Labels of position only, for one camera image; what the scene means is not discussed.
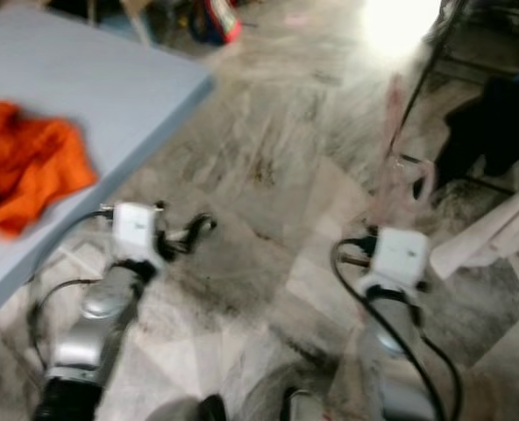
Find robot left leg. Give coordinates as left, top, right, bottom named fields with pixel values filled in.
left=146, top=395, right=225, bottom=421

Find red and blue backpack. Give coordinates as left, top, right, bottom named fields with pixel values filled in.
left=189, top=0, right=243, bottom=45

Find orange cloth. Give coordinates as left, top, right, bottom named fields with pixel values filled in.
left=0, top=101, right=98, bottom=238

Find black metal drying rack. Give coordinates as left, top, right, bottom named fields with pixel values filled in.
left=387, top=0, right=519, bottom=194

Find dark navy garment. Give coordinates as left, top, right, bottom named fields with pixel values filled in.
left=435, top=75, right=519, bottom=185

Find pale pink plastic hanger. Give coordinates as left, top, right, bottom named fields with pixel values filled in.
left=373, top=75, right=436, bottom=229

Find robot right leg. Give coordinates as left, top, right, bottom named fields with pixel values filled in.
left=281, top=390, right=339, bottom=421

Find robot leg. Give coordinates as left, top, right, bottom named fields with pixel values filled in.
left=146, top=395, right=225, bottom=421
left=281, top=390, right=339, bottom=421

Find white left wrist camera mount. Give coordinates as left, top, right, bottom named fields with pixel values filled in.
left=110, top=202, right=162, bottom=264

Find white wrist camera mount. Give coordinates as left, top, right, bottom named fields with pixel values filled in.
left=356, top=226, right=431, bottom=295
left=110, top=202, right=162, bottom=264

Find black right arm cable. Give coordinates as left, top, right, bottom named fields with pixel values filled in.
left=330, top=235, right=462, bottom=421

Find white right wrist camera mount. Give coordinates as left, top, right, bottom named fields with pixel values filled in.
left=356, top=226, right=431, bottom=295

